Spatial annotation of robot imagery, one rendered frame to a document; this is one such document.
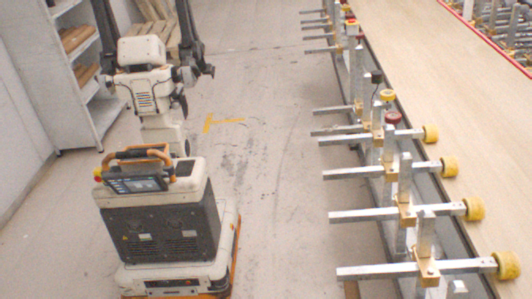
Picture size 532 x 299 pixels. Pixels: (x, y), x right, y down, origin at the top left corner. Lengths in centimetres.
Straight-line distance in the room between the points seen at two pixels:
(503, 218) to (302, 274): 130
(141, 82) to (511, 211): 169
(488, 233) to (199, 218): 128
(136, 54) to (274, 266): 144
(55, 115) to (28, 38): 69
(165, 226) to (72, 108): 207
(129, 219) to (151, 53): 83
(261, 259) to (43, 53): 242
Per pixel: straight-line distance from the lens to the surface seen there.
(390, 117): 219
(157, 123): 234
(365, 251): 272
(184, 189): 206
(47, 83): 404
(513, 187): 183
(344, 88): 296
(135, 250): 242
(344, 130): 219
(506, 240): 161
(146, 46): 222
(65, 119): 416
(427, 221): 129
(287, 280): 259
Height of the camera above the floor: 199
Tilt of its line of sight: 33 degrees down
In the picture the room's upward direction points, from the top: 8 degrees counter-clockwise
